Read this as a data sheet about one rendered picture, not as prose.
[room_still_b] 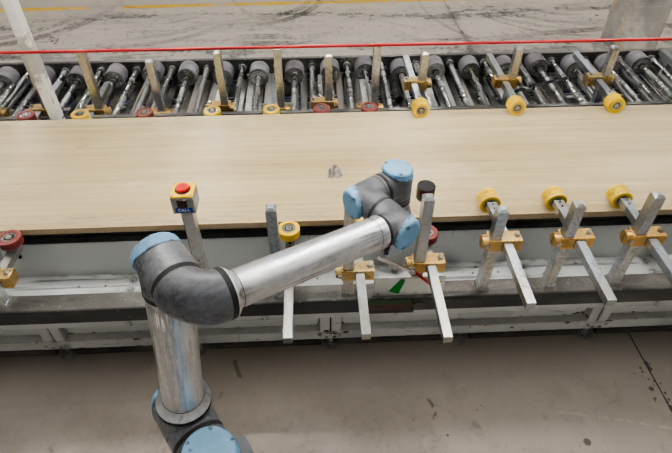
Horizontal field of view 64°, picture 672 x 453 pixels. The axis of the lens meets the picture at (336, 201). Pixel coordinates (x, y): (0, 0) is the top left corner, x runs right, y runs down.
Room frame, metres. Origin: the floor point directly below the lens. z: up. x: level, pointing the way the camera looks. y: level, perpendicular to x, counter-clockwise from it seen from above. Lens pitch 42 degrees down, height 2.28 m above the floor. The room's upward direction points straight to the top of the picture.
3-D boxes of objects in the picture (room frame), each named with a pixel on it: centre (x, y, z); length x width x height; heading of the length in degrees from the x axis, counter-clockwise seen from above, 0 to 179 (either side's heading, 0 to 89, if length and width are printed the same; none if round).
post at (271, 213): (1.25, 0.21, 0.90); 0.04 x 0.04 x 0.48; 3
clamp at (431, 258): (1.27, -0.32, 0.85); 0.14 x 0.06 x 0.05; 93
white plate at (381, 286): (1.25, -0.26, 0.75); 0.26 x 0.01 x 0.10; 93
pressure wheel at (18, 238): (1.34, 1.17, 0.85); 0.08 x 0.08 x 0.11
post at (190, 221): (1.24, 0.47, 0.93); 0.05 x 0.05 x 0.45; 3
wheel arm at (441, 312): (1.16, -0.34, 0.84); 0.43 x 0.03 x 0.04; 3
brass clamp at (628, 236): (1.31, -1.07, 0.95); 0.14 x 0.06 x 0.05; 93
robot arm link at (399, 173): (1.19, -0.17, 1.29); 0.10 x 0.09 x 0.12; 127
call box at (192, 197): (1.24, 0.47, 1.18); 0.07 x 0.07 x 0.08; 3
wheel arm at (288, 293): (1.19, 0.16, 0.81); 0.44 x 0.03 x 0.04; 3
